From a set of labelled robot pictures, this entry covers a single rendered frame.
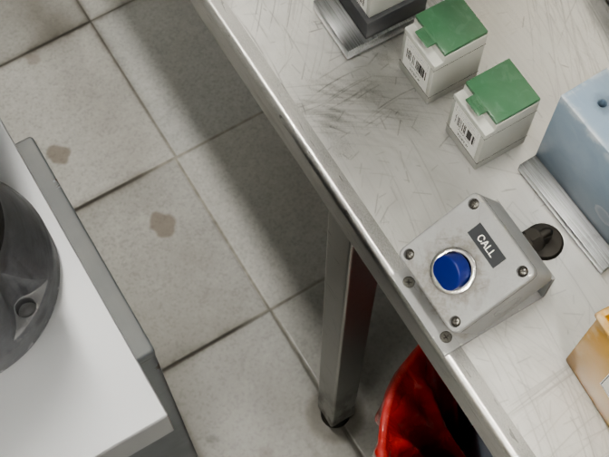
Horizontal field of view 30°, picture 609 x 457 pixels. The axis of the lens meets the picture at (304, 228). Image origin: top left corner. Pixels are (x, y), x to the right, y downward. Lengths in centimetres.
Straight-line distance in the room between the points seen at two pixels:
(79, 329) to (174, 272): 100
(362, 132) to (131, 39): 113
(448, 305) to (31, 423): 28
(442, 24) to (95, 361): 34
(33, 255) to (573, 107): 37
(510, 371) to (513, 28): 28
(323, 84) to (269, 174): 94
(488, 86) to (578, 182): 9
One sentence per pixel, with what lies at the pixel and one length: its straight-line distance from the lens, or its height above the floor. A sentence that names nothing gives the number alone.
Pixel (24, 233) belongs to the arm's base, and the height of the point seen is 97.
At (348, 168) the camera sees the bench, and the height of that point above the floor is 87.
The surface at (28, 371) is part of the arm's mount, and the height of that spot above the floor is 92.
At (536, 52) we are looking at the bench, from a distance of 92.
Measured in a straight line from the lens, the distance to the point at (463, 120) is 84.
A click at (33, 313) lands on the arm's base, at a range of 77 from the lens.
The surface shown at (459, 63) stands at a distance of 86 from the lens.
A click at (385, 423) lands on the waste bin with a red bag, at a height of 44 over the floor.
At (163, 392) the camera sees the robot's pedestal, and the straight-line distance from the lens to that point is 92.
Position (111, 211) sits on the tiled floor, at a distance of 182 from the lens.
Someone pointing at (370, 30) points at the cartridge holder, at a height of 90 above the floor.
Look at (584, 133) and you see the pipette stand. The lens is 79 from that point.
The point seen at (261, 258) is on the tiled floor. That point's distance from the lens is 177.
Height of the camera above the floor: 165
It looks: 67 degrees down
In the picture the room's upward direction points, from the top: straight up
